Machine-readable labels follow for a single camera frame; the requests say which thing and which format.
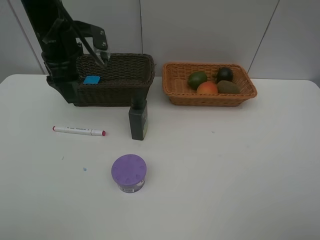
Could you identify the orange wicker basket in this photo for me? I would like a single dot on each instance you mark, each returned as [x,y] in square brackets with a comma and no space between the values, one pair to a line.
[175,84]

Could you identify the orange red peach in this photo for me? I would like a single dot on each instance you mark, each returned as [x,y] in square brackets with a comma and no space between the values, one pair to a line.
[207,87]

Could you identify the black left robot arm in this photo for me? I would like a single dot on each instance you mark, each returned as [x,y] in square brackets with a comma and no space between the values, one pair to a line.
[60,49]

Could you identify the dark green rectangular bottle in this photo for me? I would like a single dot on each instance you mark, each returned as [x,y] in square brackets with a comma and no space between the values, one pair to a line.
[138,118]

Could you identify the dark brown wicker basket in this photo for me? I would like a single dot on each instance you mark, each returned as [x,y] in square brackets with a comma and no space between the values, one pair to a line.
[125,75]

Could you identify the dark purple mangosteen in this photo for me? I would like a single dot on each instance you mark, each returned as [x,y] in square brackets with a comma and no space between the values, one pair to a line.
[224,74]

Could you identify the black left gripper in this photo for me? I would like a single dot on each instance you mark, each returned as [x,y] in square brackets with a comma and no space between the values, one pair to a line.
[62,73]

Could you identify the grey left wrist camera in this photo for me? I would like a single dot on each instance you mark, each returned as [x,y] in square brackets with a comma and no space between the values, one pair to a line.
[95,41]

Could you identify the blue whiteboard eraser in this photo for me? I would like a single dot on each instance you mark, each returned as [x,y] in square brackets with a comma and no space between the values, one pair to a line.
[91,80]

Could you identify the white marker red caps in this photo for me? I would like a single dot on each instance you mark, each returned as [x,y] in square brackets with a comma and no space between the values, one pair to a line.
[79,131]

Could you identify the purple lidded round can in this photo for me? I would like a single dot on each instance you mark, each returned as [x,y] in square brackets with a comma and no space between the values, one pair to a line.
[129,172]

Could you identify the brown kiwi fruit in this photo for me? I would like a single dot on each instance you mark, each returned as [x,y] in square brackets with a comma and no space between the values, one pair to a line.
[227,87]

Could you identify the green lime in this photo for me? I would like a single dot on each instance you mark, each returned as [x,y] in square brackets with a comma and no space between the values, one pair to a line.
[196,79]

